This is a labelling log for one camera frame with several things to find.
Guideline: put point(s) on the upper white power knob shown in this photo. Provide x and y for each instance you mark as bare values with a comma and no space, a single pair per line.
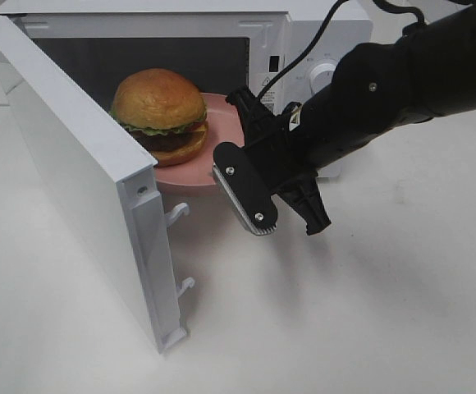
320,75

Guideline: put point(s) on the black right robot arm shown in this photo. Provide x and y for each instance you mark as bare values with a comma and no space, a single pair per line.
430,71

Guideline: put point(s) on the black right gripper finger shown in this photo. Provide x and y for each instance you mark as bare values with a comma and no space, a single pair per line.
258,123
303,196

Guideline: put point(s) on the white microwave door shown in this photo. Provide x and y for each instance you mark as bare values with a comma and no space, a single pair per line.
78,184

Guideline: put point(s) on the white microwave oven body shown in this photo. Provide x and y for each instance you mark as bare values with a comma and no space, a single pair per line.
61,62

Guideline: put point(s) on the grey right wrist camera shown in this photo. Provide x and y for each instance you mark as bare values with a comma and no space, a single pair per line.
249,196

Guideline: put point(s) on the pink round plate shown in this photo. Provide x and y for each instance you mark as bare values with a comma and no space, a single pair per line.
195,177

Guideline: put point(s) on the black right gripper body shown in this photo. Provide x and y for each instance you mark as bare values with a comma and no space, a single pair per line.
280,153

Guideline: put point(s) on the burger with lettuce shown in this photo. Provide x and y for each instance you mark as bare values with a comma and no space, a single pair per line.
164,112

